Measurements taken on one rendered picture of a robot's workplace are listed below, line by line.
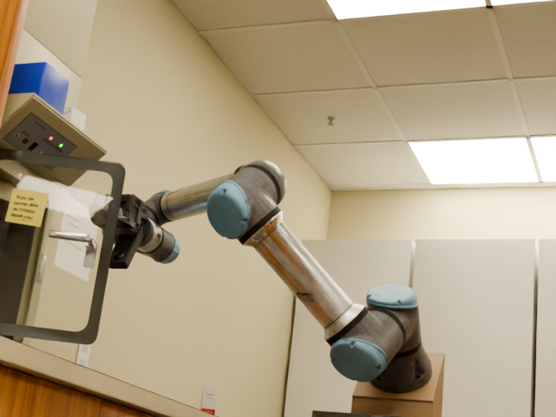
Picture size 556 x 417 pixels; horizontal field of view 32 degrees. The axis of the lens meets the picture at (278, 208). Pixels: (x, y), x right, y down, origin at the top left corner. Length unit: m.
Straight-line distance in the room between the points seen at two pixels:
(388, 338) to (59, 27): 1.10
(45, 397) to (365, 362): 0.67
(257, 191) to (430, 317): 2.90
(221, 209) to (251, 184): 0.09
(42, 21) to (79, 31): 0.16
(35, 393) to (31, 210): 0.42
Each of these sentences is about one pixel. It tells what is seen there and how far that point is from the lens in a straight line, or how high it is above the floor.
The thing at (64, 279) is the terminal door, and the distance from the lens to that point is 2.06.
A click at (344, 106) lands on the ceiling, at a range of 4.67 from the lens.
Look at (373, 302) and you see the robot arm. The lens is 2.19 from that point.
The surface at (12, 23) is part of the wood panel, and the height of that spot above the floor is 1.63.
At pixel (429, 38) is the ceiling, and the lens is 4.04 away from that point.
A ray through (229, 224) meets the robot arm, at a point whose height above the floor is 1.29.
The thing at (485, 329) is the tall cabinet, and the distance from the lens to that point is 4.85.
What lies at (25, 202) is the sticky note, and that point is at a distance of 2.12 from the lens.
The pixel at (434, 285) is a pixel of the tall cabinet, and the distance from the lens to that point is 4.95.
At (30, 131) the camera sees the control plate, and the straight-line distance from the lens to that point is 2.22.
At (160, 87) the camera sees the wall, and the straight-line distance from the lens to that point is 3.82.
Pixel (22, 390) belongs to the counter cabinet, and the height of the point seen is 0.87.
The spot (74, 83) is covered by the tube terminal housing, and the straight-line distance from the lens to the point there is 2.51.
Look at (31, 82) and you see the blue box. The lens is 2.22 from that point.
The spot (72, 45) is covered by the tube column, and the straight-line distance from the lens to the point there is 2.52.
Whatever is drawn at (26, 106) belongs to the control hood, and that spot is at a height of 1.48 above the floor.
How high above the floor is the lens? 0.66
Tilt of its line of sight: 19 degrees up
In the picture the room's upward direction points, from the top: 7 degrees clockwise
